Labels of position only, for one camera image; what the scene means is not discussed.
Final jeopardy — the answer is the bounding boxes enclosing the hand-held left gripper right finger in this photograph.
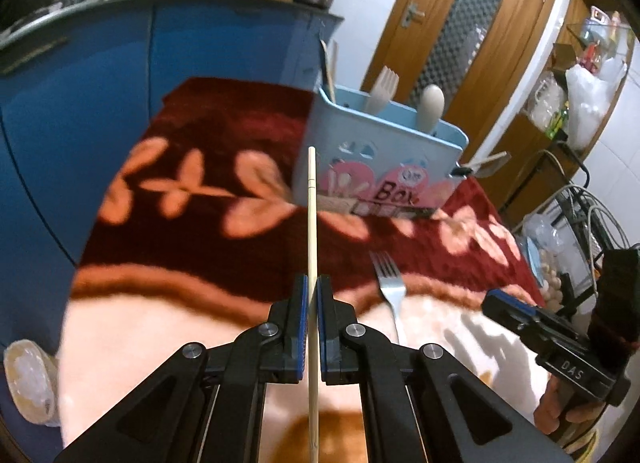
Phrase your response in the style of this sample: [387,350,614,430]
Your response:
[316,274,563,463]

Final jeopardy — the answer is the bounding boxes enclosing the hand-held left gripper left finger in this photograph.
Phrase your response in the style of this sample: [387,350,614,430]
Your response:
[52,273,310,463]

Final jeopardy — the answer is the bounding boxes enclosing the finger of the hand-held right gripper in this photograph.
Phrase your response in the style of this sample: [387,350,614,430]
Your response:
[482,289,544,319]
[482,300,589,342]

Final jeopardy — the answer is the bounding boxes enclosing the large steel fork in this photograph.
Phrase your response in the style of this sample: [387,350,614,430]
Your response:
[369,250,407,345]

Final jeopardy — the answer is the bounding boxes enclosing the light wooden chopstick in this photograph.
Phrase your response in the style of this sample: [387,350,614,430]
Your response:
[306,146,322,463]

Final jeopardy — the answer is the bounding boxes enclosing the light blue utensil box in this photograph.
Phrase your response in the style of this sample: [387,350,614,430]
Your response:
[292,84,470,220]

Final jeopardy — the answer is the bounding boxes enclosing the pale spoon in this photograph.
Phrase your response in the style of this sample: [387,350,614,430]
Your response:
[419,84,446,136]

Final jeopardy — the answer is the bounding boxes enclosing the pale fork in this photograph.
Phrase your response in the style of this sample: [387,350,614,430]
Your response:
[364,66,401,115]

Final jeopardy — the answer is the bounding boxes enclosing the person's right hand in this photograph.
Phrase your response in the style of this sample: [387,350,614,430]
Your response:
[532,378,601,437]

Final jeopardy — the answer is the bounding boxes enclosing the pile of eggs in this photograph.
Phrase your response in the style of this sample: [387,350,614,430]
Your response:
[531,248,569,317]

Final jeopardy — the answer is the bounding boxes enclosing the light blue basin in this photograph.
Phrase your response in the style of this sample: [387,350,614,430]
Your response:
[517,235,547,295]

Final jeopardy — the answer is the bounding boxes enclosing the black metal rack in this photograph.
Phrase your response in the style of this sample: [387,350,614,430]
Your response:
[520,183,601,294]

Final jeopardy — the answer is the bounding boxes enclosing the red floral blanket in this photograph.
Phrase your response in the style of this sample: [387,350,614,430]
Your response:
[60,76,548,463]

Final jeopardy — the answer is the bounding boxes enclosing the black utensil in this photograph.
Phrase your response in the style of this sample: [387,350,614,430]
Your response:
[451,150,512,179]

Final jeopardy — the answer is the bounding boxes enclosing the green bottle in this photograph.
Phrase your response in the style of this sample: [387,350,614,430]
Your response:
[547,103,571,140]

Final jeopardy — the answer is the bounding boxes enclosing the crumpled clear plastic bag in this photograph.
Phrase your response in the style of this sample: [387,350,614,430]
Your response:
[529,72,567,132]

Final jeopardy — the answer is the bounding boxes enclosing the white plastic bag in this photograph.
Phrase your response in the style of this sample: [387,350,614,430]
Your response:
[565,56,629,152]

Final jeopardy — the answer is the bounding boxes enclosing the wooden shelf unit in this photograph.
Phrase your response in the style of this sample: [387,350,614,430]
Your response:
[500,0,637,214]

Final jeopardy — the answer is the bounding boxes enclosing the colourful snack packets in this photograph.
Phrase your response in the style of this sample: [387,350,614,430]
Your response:
[579,6,632,60]

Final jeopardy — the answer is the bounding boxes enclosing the blue base cabinets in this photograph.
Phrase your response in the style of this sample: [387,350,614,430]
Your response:
[0,0,346,444]

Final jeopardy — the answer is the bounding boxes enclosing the white cable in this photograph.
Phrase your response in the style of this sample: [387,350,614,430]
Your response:
[587,190,632,271]

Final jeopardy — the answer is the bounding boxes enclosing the long utensil handle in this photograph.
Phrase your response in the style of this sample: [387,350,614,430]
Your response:
[320,38,336,100]
[330,40,342,92]

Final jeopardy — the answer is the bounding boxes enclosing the metal door handle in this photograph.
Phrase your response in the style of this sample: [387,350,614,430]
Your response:
[400,2,426,28]

